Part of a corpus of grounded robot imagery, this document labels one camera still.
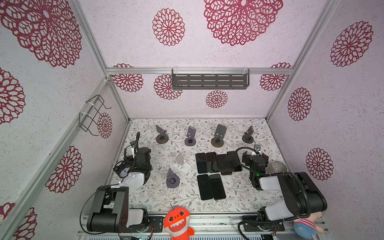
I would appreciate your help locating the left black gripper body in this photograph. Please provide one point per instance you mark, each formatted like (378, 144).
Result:
(129, 160)

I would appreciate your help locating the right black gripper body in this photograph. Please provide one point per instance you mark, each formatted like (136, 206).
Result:
(248, 158)

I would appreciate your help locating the phone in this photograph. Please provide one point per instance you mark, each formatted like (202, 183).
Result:
(234, 160)
(217, 187)
(205, 187)
(224, 165)
(212, 162)
(201, 161)

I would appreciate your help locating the black stand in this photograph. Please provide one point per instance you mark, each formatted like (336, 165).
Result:
(247, 136)

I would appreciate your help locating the wooden round stand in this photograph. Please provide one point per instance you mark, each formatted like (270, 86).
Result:
(162, 137)
(218, 140)

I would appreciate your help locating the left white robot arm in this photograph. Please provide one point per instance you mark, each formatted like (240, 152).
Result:
(110, 211)

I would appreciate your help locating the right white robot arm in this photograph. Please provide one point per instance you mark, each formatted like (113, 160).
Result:
(301, 197)

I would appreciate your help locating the grey round stand front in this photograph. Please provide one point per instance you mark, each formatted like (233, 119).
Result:
(172, 180)

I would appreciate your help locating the grey round stand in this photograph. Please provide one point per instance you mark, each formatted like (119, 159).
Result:
(190, 140)
(172, 180)

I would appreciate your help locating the white phone stand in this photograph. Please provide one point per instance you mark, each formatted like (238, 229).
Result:
(181, 163)

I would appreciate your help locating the grey round stand back left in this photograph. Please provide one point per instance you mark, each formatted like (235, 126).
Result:
(190, 140)

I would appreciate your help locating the small black alarm clock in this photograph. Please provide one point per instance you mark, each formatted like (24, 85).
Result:
(122, 170)

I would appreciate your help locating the silver ribbed bowl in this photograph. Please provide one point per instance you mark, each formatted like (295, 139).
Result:
(276, 167)

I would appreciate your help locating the red shark plush toy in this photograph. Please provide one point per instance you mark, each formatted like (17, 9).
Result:
(176, 223)

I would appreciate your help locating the boy doll plush toy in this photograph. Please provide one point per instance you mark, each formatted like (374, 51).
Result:
(306, 227)

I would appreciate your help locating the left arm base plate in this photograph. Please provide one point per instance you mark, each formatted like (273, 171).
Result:
(151, 224)

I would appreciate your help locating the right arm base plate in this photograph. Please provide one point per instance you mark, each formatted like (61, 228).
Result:
(253, 224)

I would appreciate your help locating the black wire wall rack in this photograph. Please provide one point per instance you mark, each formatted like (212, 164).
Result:
(96, 121)

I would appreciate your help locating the grey wall shelf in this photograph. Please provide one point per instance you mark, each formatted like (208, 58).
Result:
(209, 81)

